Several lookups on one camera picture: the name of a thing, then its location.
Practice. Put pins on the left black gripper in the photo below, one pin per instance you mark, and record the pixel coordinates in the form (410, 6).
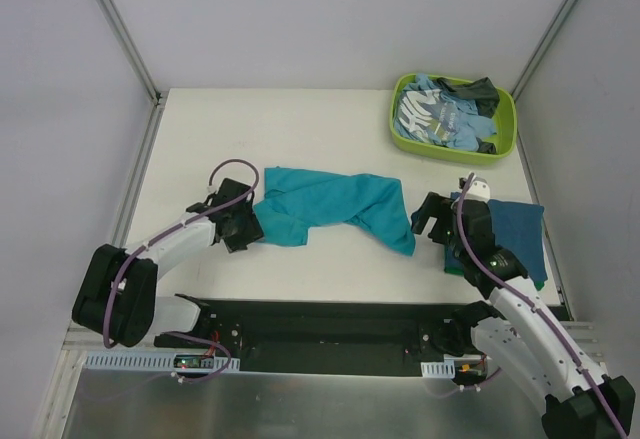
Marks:
(245, 221)

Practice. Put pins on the right aluminium frame post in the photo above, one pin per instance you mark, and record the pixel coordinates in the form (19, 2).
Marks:
(553, 29)

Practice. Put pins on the right white cable duct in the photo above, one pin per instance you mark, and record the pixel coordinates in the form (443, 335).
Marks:
(438, 370)

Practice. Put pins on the white cable duct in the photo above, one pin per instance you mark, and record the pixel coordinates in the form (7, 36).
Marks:
(438, 370)
(159, 362)

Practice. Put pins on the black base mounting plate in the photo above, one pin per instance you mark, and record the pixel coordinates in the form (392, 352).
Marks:
(337, 338)

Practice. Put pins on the left white cable duct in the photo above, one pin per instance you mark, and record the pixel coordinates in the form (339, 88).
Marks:
(159, 362)

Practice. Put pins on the folded dark blue t-shirt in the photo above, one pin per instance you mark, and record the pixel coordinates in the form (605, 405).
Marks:
(518, 228)

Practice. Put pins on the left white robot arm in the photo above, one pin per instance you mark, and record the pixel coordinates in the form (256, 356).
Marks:
(117, 297)

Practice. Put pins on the aluminium frame post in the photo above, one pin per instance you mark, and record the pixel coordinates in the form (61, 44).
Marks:
(128, 46)
(553, 29)

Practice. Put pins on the dark grey garment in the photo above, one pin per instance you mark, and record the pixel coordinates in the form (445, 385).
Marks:
(479, 98)

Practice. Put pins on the left aluminium frame post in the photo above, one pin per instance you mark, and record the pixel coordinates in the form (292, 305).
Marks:
(128, 46)

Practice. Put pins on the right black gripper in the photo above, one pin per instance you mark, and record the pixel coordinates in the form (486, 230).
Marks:
(439, 216)

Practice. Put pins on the lime green plastic basket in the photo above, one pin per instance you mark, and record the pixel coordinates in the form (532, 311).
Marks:
(505, 120)

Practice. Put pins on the light blue printed t-shirt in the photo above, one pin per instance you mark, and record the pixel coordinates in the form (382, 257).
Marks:
(423, 114)

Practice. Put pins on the teal t-shirt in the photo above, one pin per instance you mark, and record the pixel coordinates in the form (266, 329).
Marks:
(297, 200)

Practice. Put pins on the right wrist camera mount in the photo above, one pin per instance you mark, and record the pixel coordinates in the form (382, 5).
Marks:
(473, 187)

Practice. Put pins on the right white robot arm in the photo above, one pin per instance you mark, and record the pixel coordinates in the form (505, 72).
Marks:
(575, 397)

